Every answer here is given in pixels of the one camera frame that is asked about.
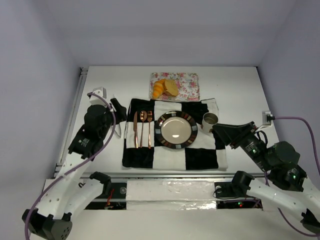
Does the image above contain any sliced bread piece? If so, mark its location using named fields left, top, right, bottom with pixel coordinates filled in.
left=163, top=79, right=179, bottom=97

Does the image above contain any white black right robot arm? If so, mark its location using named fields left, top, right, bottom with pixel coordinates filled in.
left=212, top=122, right=320, bottom=237

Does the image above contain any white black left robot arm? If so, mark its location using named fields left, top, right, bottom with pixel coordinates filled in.
left=22, top=92, right=127, bottom=240

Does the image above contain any copper knife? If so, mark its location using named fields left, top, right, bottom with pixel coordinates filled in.
left=133, top=111, right=138, bottom=148

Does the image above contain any copper spoon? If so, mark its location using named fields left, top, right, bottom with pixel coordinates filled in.
left=139, top=110, right=147, bottom=148

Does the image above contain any silver metal cup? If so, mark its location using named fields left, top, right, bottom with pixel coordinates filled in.
left=201, top=112, right=219, bottom=133

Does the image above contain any copper fork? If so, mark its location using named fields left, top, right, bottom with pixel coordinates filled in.
left=147, top=110, right=153, bottom=149

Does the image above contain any black white checkered cloth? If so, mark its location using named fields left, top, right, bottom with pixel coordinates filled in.
left=122, top=98, right=228, bottom=171

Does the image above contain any orange croissant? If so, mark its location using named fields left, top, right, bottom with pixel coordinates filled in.
left=152, top=79, right=166, bottom=100

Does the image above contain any dark rimmed beige plate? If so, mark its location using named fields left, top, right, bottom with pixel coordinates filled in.
left=154, top=111, right=198, bottom=150

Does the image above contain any floral rectangular tray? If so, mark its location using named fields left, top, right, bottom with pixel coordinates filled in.
left=149, top=72, right=200, bottom=102

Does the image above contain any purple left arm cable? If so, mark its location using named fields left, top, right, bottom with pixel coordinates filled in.
left=23, top=92, right=117, bottom=240

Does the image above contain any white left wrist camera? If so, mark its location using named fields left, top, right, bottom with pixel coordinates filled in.
left=89, top=86, right=107, bottom=107

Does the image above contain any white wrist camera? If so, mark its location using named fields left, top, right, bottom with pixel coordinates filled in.
left=89, top=86, right=107, bottom=107
left=260, top=111, right=273, bottom=129

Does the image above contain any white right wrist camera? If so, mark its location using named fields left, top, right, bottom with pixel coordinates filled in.
left=260, top=111, right=273, bottom=129

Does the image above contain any aluminium frame rail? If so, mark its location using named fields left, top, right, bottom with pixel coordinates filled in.
left=52, top=67, right=89, bottom=179

